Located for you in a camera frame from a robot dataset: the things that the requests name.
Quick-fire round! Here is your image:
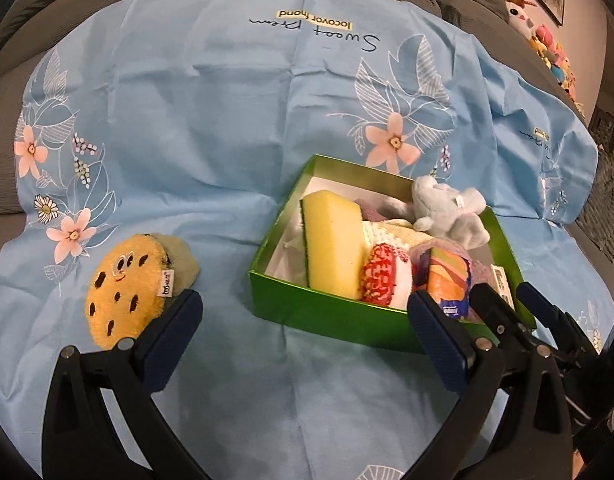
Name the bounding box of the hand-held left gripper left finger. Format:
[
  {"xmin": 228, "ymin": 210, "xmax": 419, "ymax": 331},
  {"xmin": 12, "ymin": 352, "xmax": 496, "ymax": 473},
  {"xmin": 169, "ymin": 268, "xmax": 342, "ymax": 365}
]
[{"xmin": 41, "ymin": 287, "xmax": 208, "ymax": 480}]

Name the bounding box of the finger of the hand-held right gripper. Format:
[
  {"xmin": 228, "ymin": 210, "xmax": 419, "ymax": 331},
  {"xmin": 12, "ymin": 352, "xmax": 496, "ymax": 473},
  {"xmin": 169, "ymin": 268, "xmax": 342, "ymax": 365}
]
[
  {"xmin": 469, "ymin": 282, "xmax": 534, "ymax": 347},
  {"xmin": 517, "ymin": 281, "xmax": 600, "ymax": 361}
]

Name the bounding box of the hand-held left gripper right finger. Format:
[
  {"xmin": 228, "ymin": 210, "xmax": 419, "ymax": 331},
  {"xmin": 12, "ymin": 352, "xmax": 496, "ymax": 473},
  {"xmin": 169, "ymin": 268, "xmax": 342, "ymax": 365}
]
[{"xmin": 402, "ymin": 290, "xmax": 574, "ymax": 480}]

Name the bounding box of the colourful tissue pack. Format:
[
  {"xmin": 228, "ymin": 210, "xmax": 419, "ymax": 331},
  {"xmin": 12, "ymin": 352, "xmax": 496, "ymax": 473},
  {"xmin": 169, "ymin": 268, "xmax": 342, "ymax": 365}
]
[{"xmin": 427, "ymin": 247, "xmax": 474, "ymax": 322}]

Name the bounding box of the green cardboard box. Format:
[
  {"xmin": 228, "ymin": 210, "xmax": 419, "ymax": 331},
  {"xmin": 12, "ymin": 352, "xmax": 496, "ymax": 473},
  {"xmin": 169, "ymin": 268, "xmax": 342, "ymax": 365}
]
[{"xmin": 248, "ymin": 154, "xmax": 538, "ymax": 353}]

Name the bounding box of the grey knitted blanket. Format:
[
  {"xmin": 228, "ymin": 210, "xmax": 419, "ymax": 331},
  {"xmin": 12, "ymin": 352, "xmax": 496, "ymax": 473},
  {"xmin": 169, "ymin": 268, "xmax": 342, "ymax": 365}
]
[{"xmin": 574, "ymin": 150, "xmax": 614, "ymax": 271}]

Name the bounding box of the row of plush toys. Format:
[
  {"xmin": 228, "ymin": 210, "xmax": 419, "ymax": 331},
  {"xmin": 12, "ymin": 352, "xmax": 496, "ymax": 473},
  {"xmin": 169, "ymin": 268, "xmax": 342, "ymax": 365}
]
[{"xmin": 499, "ymin": 0, "xmax": 588, "ymax": 111}]

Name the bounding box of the blue floral bedsheet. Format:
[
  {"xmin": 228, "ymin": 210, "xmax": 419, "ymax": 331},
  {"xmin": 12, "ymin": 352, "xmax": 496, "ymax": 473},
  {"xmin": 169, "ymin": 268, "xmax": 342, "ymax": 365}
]
[{"xmin": 0, "ymin": 0, "xmax": 614, "ymax": 480}]

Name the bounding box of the small dark frame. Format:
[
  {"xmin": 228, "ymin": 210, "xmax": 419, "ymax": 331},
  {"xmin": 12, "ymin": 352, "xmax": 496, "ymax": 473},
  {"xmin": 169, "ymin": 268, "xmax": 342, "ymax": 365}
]
[{"xmin": 589, "ymin": 110, "xmax": 614, "ymax": 151}]

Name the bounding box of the yellow cookie plush toy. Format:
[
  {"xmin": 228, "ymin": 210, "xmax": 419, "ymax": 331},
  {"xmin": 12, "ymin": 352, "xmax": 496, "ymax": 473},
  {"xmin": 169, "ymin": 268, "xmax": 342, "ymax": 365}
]
[{"xmin": 84, "ymin": 232, "xmax": 202, "ymax": 351}]

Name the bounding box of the red white knitted cloth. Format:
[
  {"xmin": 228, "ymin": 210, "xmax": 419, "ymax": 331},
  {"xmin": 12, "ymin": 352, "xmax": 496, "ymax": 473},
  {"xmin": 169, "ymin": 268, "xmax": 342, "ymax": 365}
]
[{"xmin": 359, "ymin": 242, "xmax": 418, "ymax": 310}]

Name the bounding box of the yellow sponge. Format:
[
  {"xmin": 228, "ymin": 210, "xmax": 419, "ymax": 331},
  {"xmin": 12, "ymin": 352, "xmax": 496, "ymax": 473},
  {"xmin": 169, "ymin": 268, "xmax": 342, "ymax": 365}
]
[{"xmin": 300, "ymin": 191, "xmax": 370, "ymax": 302}]

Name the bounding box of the grey elephant plush toy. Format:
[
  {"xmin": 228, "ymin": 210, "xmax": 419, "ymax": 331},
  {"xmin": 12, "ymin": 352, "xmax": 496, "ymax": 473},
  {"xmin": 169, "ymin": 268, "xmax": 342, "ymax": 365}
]
[{"xmin": 382, "ymin": 175, "xmax": 492, "ymax": 251}]

